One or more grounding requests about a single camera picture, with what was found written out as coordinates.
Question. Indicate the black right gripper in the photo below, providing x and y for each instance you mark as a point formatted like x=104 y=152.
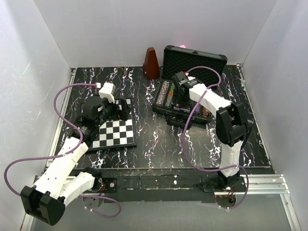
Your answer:
x=178 y=101

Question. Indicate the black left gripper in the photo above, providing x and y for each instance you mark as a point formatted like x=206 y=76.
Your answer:
x=118 y=114

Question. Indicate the blue playing card box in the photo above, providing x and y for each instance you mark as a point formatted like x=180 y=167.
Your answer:
x=187 y=110

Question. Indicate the purple black chip stack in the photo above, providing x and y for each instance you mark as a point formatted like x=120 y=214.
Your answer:
x=197 y=111

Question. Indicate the brown black chip stack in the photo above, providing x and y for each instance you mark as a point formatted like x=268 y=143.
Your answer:
x=206 y=113

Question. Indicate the black poker chip case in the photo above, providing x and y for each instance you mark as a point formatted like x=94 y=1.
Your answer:
x=202 y=65

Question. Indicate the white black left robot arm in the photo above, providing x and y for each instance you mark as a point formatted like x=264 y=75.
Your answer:
x=48 y=197

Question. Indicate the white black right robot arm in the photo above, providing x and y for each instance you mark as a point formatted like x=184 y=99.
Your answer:
x=232 y=126

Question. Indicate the green yellow chip stack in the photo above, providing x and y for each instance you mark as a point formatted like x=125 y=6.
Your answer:
x=171 y=91

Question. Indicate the pink grey chip stack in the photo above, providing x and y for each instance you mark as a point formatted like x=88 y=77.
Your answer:
x=162 y=93

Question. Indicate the black white chessboard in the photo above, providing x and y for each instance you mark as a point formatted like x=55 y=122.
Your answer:
x=117 y=133

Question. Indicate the brown wooden metronome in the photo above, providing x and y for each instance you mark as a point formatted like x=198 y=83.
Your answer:
x=150 y=65

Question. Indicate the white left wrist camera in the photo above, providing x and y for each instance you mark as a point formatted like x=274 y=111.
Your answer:
x=107 y=91

